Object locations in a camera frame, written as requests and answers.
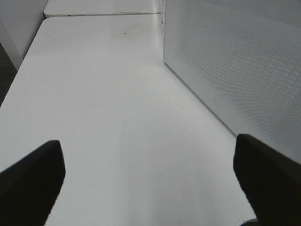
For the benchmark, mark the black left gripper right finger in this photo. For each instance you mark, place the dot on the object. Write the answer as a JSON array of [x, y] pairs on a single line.
[[271, 182]]

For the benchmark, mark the white microwave door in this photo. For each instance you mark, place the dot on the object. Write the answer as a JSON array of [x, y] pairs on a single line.
[[243, 59]]

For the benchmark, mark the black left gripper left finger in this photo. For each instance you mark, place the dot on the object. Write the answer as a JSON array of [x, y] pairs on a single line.
[[29, 188]]

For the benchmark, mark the white microwave oven body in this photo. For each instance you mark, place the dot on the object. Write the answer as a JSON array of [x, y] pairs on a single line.
[[160, 6]]

